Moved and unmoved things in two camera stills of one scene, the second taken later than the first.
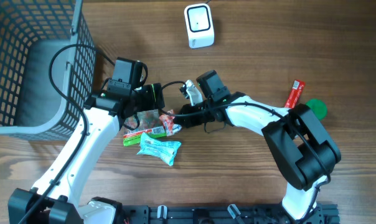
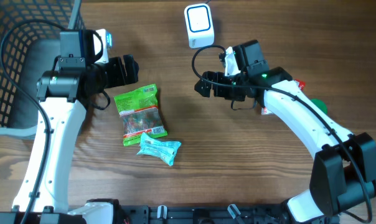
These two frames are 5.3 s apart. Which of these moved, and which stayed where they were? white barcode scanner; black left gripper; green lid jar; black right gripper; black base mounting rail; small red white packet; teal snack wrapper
Moved: small red white packet; black left gripper; black right gripper
Stayed: white barcode scanner; black base mounting rail; teal snack wrapper; green lid jar
